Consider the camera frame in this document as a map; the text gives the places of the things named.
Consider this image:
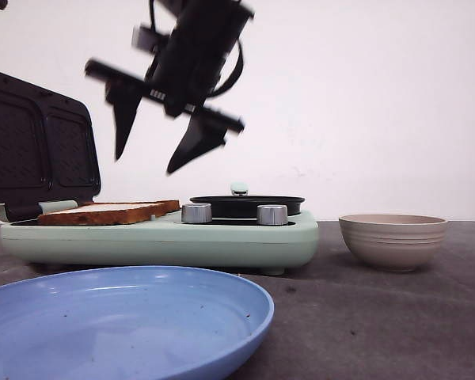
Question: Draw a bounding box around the beige ribbed bowl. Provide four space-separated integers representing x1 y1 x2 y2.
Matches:
339 214 448 272

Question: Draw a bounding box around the left silver control knob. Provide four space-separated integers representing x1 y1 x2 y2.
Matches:
181 203 212 224

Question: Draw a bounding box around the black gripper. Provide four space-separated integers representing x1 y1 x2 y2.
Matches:
85 1 254 173

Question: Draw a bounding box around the blue plate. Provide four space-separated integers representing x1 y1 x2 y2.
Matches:
0 266 275 379

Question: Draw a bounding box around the silver control knob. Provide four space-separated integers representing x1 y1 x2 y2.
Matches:
181 203 212 224
256 204 288 226

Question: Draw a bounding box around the black frying pan mint handle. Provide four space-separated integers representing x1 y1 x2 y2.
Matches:
190 182 305 219

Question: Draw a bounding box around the right silver control knob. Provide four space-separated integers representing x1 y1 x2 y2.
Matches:
256 204 288 226

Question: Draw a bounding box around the breakfast maker hinged lid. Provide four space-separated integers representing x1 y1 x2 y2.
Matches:
0 72 101 222

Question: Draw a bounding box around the mint green breakfast maker base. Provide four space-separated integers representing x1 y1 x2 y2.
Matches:
0 211 319 276

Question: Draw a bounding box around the white bread slice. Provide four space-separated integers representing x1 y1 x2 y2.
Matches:
74 199 180 215
38 202 171 226

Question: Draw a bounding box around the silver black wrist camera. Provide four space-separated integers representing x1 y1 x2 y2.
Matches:
131 25 158 52

